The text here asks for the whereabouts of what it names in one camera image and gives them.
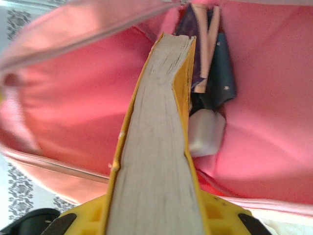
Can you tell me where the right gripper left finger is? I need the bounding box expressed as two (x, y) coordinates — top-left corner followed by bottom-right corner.
(41, 193), (110, 235)

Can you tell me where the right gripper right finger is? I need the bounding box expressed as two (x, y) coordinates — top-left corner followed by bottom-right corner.
(195, 188), (271, 235)

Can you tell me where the pale green pencil case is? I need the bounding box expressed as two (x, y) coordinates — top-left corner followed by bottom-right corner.
(189, 109), (225, 157)

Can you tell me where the yellow paperback book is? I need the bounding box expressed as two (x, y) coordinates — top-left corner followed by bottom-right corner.
(101, 31), (212, 235)

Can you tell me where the pink school backpack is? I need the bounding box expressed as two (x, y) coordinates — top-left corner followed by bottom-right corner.
(0, 0), (313, 221)

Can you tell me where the small dark teal booklet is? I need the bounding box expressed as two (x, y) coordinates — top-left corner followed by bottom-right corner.
(207, 31), (237, 110)

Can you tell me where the navy book with white print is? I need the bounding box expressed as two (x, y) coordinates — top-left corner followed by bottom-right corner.
(174, 3), (210, 94)

